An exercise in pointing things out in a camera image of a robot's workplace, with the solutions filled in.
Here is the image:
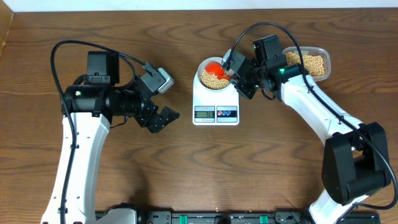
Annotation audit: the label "red plastic measuring scoop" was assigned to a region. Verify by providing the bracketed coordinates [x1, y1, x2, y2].
[205, 62, 230, 80]

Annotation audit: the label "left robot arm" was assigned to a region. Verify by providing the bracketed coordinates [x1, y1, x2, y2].
[41, 51, 180, 223]

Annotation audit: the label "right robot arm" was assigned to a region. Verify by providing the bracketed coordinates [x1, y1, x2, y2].
[222, 35, 397, 223]

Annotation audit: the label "soybeans in bowl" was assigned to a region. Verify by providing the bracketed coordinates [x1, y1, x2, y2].
[200, 71, 229, 90]

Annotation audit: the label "grey round bowl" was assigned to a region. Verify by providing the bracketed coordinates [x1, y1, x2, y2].
[197, 57, 231, 90]

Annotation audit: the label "white digital kitchen scale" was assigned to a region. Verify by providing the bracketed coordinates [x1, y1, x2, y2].
[192, 70, 239, 126]

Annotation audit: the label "pile of soybeans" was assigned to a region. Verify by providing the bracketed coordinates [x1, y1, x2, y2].
[285, 52, 325, 77]

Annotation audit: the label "clear plastic container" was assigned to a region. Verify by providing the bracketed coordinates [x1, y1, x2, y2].
[282, 47, 331, 82]

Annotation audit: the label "black right camera cable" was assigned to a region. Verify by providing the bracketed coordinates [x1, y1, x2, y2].
[222, 21, 398, 210]

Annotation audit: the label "black camera cable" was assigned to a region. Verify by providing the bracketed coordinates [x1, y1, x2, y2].
[50, 39, 154, 224]
[222, 21, 398, 210]

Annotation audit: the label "black left camera cable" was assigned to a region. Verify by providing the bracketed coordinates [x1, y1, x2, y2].
[50, 39, 154, 224]

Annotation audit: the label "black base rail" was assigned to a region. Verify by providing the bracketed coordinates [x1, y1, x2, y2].
[95, 202, 381, 224]

